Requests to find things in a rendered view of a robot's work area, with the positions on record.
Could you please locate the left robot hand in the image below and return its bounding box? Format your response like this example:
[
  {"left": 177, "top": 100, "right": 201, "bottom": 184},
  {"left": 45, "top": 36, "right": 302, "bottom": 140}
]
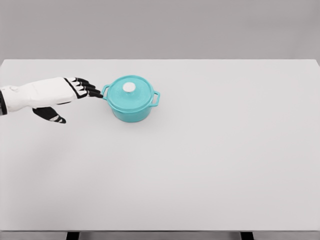
[{"left": 26, "top": 76, "right": 104, "bottom": 125}]

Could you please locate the teal pot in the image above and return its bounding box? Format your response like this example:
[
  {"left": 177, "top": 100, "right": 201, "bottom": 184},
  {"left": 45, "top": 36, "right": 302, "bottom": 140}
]
[{"left": 101, "top": 84, "right": 161, "bottom": 123}]

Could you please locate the teal pot lid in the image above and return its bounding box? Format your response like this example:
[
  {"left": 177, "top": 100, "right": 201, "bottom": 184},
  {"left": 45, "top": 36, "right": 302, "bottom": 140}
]
[{"left": 107, "top": 74, "right": 154, "bottom": 112}]

